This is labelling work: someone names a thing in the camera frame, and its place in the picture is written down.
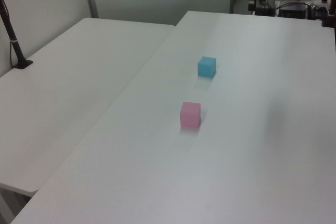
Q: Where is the dark camera mount clamp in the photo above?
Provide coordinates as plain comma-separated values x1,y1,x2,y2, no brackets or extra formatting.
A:
321,0,336,28

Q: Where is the pink foam cube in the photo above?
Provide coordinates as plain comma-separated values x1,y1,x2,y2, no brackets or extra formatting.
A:
180,101,202,128

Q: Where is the blue foam cube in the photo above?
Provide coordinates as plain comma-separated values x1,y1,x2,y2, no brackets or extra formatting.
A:
197,56,217,78

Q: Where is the black looping cable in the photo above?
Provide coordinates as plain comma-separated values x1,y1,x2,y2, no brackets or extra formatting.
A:
274,1,312,12

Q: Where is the small black device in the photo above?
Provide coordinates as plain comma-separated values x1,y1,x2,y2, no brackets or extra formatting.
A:
255,6,274,16

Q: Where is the white side table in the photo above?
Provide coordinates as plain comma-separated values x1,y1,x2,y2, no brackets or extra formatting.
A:
0,17,176,194

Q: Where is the black electronics box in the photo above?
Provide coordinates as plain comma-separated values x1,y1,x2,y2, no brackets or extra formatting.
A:
278,8,309,19

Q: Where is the black camera pole stand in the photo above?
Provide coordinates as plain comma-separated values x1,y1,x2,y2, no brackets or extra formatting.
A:
0,0,34,70

